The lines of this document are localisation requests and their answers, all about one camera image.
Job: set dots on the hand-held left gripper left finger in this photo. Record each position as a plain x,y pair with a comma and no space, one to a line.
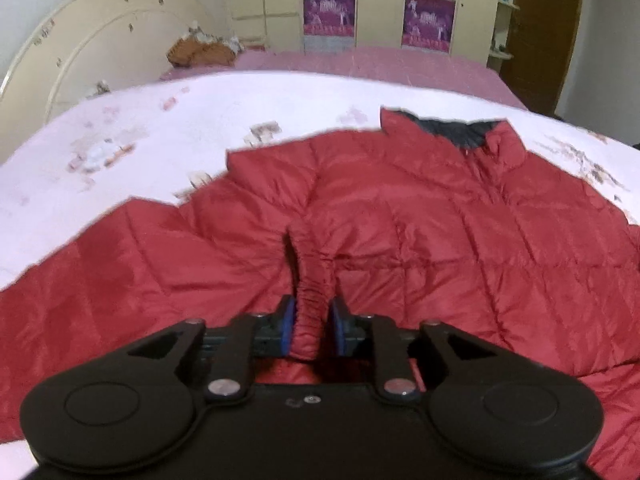
287,325

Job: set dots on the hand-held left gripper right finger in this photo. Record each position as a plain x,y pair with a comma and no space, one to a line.
336,325

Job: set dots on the red puffer jacket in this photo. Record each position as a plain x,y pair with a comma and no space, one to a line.
430,240

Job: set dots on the floral pink bed sheet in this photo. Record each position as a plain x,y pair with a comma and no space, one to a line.
165,125

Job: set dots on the plain pink bedspread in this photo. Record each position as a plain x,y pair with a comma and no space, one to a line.
380,67

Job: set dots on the brown patterned pillow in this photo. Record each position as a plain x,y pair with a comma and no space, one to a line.
200,50

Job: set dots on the cream wardrobe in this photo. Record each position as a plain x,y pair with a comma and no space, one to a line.
380,5

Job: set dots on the cream corner shelves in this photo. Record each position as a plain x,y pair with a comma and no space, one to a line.
502,35

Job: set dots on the cream arched headboard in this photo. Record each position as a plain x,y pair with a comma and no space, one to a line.
95,35

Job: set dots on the brown wooden door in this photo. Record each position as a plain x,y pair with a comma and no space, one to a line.
542,30

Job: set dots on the purple wall poster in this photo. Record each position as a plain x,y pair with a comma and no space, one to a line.
429,22
330,10

